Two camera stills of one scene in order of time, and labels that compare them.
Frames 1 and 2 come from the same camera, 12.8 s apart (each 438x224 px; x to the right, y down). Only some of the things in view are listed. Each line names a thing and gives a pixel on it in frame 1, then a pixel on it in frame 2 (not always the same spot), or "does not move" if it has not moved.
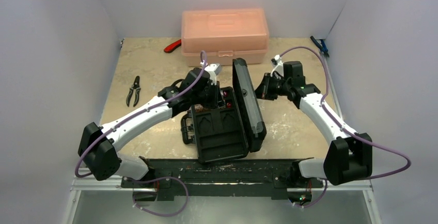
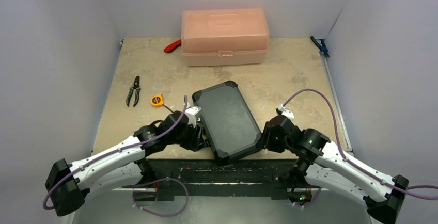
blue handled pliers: [321, 45] does not move
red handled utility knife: [170, 47] does not move
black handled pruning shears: [136, 86] does not move
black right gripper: [261, 90] to [266, 136]
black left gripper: [217, 101] to [196, 141]
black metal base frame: [193, 179] does not move
